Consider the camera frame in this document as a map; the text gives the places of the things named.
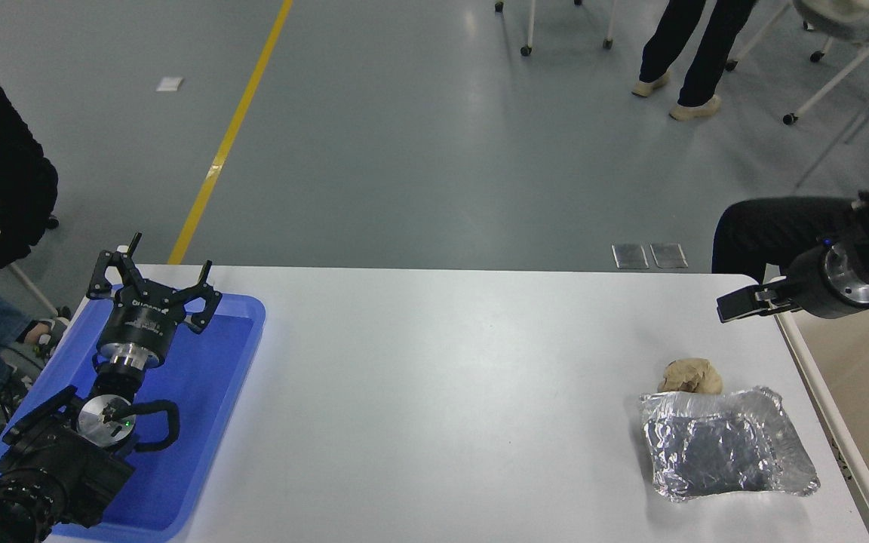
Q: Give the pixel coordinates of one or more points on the large pale plastic bin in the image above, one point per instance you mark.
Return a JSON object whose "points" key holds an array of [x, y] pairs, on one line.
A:
{"points": [[864, 377]]}

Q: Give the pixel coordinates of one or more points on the white office chair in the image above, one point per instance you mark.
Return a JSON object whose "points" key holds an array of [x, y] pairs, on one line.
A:
{"points": [[842, 19]]}

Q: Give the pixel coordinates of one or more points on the blue plastic tray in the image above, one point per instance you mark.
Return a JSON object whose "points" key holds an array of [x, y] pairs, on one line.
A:
{"points": [[201, 392]]}

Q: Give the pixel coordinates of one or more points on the white wheeled stand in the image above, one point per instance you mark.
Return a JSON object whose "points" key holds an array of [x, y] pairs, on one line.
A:
{"points": [[529, 23]]}

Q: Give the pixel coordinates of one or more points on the chair with white legs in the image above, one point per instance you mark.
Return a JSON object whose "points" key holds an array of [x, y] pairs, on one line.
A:
{"points": [[31, 286]]}

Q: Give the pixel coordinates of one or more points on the metal floor plate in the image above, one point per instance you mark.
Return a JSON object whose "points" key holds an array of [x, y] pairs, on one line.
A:
{"points": [[668, 255], [630, 256]]}

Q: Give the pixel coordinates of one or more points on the crumpled silver foil tray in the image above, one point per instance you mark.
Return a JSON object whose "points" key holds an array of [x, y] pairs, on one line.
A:
{"points": [[721, 445]]}

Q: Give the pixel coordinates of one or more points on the crumpled tan paper ball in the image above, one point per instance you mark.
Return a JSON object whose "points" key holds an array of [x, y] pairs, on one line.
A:
{"points": [[691, 375]]}

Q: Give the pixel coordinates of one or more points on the walking person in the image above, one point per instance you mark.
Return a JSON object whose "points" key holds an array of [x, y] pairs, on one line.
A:
{"points": [[706, 45]]}

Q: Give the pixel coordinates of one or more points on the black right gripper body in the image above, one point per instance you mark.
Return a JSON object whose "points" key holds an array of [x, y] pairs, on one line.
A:
{"points": [[819, 286]]}

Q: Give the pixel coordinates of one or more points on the seated person beside bin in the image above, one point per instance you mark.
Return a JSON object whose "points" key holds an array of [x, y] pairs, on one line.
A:
{"points": [[766, 226]]}

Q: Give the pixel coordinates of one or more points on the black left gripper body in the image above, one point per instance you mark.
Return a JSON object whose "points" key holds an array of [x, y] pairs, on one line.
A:
{"points": [[142, 320]]}

